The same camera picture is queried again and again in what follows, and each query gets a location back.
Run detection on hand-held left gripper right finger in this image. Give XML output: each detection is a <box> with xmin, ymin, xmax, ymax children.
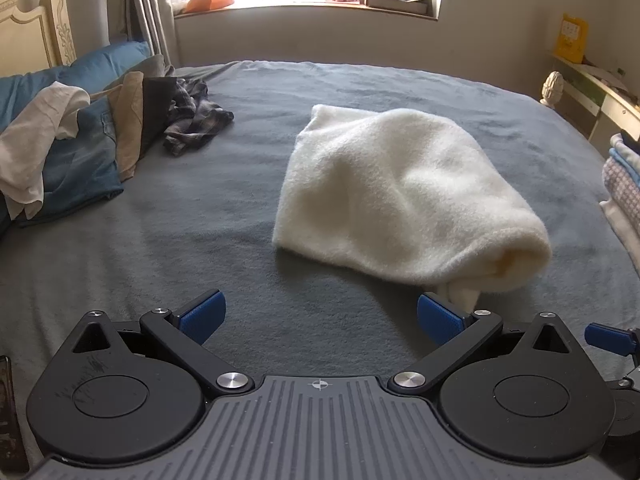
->
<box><xmin>389</xmin><ymin>292</ymin><xmax>584</xmax><ymax>397</ymax></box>

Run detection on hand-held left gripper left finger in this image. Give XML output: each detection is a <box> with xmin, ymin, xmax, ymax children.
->
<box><xmin>72</xmin><ymin>290</ymin><xmax>252</xmax><ymax>402</ymax></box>

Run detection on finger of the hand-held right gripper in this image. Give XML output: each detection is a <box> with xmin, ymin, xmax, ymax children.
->
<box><xmin>584</xmin><ymin>323</ymin><xmax>640</xmax><ymax>358</ymax></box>

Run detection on cream fleece garment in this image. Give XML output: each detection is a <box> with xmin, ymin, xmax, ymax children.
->
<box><xmin>272</xmin><ymin>104</ymin><xmax>553</xmax><ymax>313</ymax></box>

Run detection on white folded cloth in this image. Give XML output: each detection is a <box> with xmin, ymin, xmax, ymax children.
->
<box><xmin>599</xmin><ymin>199</ymin><xmax>640</xmax><ymax>273</ymax></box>

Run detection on light blue folded cloth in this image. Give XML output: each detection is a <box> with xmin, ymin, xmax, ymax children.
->
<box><xmin>609</xmin><ymin>134</ymin><xmax>640</xmax><ymax>183</ymax></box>

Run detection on blue jeans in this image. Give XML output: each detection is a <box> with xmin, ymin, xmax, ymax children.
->
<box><xmin>17</xmin><ymin>95</ymin><xmax>126</xmax><ymax>226</ymax></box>

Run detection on grey plaid shirt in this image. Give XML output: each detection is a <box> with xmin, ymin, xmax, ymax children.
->
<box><xmin>162</xmin><ymin>77</ymin><xmax>236</xmax><ymax>157</ymax></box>

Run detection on tan pants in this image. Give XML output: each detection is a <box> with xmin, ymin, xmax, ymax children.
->
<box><xmin>107</xmin><ymin>71</ymin><xmax>146</xmax><ymax>181</ymax></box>

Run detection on dark grey garment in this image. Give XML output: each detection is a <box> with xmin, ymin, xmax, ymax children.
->
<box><xmin>137</xmin><ymin>76</ymin><xmax>178</xmax><ymax>158</ymax></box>

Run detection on cream bed footboard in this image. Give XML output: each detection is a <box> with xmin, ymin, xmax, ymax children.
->
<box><xmin>540</xmin><ymin>52</ymin><xmax>640</xmax><ymax>151</ymax></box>

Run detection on grey pillow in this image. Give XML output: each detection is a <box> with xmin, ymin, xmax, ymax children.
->
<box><xmin>107</xmin><ymin>54</ymin><xmax>176</xmax><ymax>92</ymax></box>

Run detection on yellow box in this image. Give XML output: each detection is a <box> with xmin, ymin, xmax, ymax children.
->
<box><xmin>555</xmin><ymin>12</ymin><xmax>590</xmax><ymax>64</ymax></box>

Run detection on beige curtain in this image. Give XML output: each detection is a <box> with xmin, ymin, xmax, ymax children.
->
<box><xmin>125</xmin><ymin>0</ymin><xmax>177</xmax><ymax>68</ymax></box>

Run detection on cream carved headboard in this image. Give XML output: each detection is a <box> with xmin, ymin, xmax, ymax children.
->
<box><xmin>0</xmin><ymin>0</ymin><xmax>76</xmax><ymax>78</ymax></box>

